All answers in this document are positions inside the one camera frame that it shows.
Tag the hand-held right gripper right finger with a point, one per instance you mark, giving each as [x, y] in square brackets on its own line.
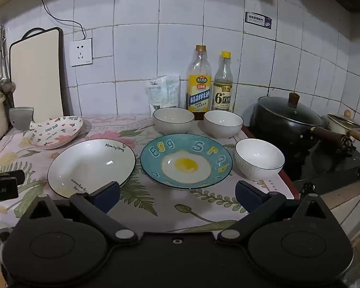
[249, 193]

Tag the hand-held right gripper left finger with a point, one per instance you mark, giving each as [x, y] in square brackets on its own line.
[106, 196]

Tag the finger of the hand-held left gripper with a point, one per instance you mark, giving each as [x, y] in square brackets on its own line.
[16, 176]

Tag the white plate black rim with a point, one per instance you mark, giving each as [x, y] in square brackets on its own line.
[90, 165]

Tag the white bowl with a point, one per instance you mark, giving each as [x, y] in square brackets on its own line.
[223, 123]
[259, 159]
[173, 120]

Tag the pink heart print plate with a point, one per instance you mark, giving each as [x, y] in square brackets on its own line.
[60, 132]

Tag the blue fried egg plate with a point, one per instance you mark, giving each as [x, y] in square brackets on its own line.
[186, 165]

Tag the floral tablecloth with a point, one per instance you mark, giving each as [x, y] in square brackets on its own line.
[168, 204]

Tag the black pot with lid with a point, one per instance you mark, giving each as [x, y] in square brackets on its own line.
[282, 123]

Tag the black gas stove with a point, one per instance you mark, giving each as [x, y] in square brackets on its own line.
[327, 165]

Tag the hanging metal ladle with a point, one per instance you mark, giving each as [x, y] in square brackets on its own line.
[4, 81]

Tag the clear vinegar bottle yellow cap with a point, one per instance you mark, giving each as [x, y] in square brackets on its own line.
[223, 96]

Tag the cream cutting board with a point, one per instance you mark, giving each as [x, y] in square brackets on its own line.
[36, 75]

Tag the white salt bag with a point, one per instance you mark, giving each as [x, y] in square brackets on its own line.
[173, 91]
[156, 96]

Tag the yellow label cooking wine bottle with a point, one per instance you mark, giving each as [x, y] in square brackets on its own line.
[199, 93]

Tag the small cream saucepan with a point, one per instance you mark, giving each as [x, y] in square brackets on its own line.
[342, 126]

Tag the white wall socket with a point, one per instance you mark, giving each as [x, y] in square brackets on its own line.
[81, 52]

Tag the wall sticker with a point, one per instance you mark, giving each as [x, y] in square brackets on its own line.
[258, 20]

